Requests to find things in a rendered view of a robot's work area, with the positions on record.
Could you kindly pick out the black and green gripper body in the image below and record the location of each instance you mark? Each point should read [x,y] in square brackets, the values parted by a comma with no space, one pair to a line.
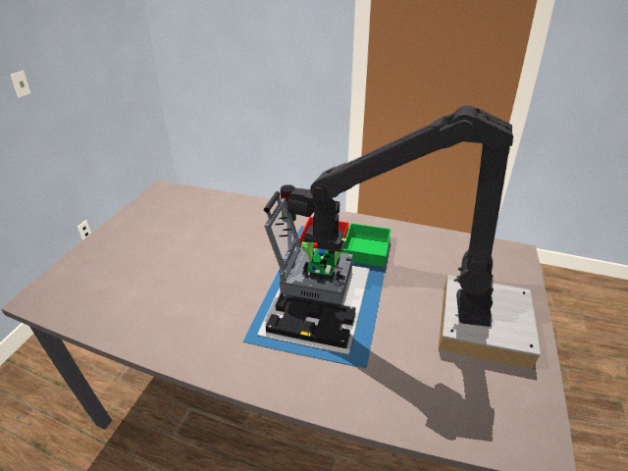
[325,237]

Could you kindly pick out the red open tray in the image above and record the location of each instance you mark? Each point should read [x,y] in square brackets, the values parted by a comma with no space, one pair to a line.
[343,226]

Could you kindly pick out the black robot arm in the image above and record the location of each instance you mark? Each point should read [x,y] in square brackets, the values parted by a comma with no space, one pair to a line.
[466,125]

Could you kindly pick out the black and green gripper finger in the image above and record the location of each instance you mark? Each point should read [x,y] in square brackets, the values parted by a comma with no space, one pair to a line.
[308,248]
[338,254]

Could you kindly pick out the green circuit board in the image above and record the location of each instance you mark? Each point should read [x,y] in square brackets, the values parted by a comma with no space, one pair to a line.
[323,262]

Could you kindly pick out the green bin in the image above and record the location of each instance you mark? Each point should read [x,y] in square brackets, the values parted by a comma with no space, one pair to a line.
[368,244]

